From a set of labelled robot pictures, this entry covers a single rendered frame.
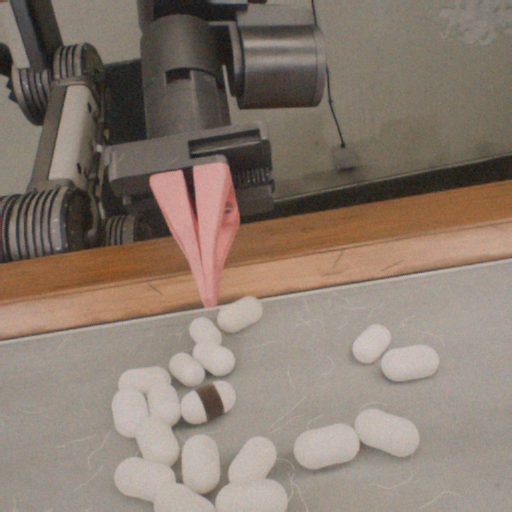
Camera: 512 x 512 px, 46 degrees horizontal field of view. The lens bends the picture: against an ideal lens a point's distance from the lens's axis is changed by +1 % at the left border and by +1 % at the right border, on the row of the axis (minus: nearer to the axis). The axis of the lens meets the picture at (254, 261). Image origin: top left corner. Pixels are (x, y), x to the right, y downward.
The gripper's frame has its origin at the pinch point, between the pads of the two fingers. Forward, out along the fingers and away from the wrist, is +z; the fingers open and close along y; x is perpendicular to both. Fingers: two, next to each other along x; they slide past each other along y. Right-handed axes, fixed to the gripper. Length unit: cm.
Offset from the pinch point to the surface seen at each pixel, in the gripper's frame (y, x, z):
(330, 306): 8.1, 12.7, -2.5
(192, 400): -2.2, 4.1, 5.3
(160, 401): -4.2, 4.4, 4.9
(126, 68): -35, 130, -148
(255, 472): 1.3, 0.6, 10.4
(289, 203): 17, 182, -112
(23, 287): -18.1, 15.5, -10.0
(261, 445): 1.8, 1.3, 9.0
